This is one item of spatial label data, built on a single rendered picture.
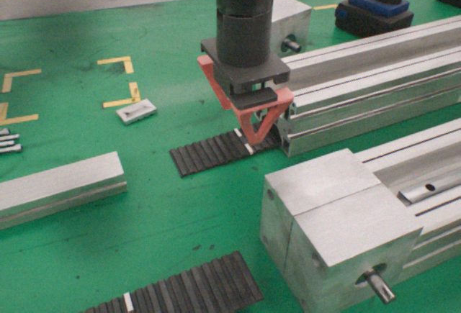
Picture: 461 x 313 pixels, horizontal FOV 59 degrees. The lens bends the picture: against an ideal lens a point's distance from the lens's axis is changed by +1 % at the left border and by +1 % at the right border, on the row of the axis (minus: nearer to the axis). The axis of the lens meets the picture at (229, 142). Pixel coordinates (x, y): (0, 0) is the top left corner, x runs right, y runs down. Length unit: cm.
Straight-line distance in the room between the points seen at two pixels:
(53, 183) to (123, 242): 10
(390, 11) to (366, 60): 18
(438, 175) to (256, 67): 22
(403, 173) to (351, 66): 21
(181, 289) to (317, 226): 13
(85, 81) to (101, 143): 16
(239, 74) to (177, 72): 28
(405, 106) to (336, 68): 10
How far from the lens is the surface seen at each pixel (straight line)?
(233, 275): 37
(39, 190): 48
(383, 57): 63
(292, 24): 65
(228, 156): 50
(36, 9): 252
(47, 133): 60
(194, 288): 37
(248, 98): 41
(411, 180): 46
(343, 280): 35
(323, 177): 37
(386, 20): 77
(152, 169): 51
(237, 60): 42
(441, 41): 70
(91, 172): 48
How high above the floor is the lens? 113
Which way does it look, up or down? 42 degrees down
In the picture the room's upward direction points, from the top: straight up
